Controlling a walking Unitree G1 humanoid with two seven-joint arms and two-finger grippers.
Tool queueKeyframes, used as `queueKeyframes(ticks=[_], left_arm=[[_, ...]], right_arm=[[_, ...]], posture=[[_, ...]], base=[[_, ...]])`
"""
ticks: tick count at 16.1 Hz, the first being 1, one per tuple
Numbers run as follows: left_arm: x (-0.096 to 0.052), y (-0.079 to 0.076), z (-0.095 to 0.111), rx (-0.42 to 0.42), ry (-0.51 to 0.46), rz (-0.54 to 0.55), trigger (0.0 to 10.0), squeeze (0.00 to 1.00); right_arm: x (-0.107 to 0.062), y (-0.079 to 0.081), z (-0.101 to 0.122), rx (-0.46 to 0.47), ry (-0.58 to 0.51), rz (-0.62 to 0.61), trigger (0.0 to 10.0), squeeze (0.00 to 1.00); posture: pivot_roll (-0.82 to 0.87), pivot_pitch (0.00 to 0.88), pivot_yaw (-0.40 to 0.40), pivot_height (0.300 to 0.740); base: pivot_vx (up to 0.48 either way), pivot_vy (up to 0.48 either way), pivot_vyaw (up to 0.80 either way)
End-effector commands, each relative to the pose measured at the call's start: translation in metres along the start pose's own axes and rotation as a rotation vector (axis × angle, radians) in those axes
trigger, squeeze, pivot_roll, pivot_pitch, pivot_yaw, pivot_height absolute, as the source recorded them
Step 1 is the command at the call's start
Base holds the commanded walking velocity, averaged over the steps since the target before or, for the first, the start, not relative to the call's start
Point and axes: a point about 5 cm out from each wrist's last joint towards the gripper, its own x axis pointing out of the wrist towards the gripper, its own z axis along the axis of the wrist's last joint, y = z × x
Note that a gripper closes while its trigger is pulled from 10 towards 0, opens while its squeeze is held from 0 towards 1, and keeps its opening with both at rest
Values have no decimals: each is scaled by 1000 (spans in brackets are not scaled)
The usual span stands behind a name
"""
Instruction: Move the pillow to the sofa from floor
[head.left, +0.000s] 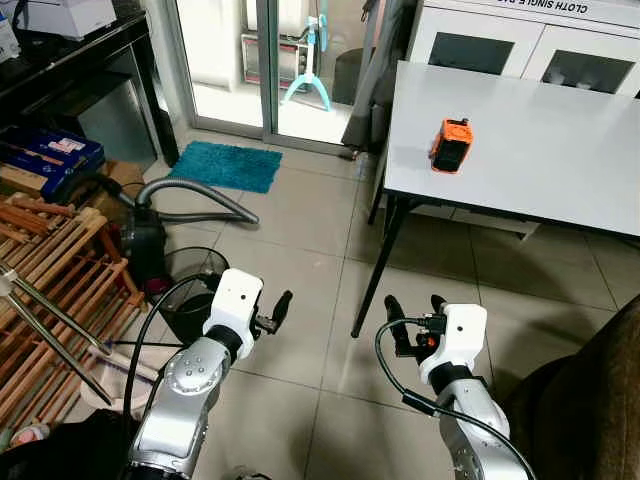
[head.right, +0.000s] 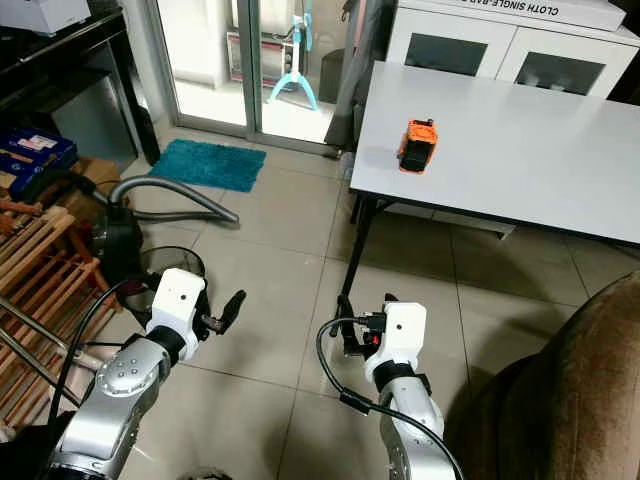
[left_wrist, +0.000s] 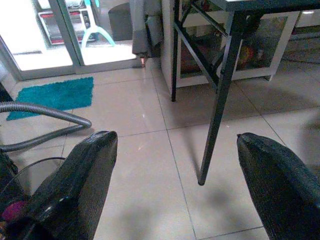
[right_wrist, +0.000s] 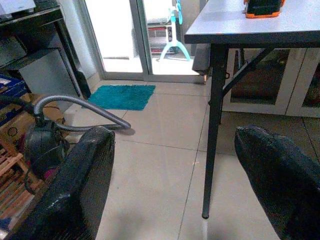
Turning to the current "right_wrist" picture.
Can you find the black shelf unit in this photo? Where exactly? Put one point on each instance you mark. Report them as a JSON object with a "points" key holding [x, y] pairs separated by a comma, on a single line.
{"points": [[37, 50]]}

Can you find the brown cardboard box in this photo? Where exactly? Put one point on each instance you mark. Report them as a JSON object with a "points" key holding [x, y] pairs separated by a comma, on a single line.
{"points": [[15, 125]]}

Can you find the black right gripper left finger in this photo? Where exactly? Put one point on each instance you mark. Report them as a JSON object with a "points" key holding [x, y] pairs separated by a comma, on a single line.
{"points": [[75, 185]]}

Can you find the wooden slatted crate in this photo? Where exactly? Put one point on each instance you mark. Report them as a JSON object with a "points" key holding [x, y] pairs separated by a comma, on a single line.
{"points": [[12, 185]]}

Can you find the teal shaggy floor mat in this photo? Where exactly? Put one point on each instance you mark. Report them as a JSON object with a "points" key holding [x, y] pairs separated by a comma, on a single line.
{"points": [[122, 97]]}

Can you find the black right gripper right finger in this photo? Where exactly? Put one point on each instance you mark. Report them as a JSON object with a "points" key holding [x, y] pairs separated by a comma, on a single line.
{"points": [[282, 180]]}

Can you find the black vacuum cleaner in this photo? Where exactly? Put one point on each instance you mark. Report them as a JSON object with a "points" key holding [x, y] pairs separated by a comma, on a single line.
{"points": [[43, 147]]}

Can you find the grey folding table black legs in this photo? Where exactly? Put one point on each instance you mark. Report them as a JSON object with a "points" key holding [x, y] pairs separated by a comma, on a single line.
{"points": [[252, 27]]}

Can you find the orange and black device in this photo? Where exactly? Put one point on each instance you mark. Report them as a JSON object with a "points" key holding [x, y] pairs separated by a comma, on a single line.
{"points": [[263, 8]]}

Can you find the turquoise standing mop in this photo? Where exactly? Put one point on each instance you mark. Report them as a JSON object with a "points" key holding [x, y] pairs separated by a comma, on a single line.
{"points": [[173, 37]]}

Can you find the grey sliding door frame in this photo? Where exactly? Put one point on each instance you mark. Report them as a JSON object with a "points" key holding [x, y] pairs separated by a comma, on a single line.
{"points": [[141, 40]]}

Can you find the white box on shelf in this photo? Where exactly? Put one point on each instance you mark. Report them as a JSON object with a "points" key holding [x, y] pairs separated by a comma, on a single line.
{"points": [[15, 6]]}

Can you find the white appliance with red label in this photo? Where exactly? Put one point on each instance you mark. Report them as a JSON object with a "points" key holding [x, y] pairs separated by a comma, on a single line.
{"points": [[161, 37]]}

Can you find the white cabinet with glass doors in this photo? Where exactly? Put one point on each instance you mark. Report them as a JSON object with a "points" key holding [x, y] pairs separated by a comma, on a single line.
{"points": [[272, 85]]}

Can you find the blue cardboard box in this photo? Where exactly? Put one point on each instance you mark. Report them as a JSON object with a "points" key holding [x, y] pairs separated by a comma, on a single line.
{"points": [[10, 88]]}

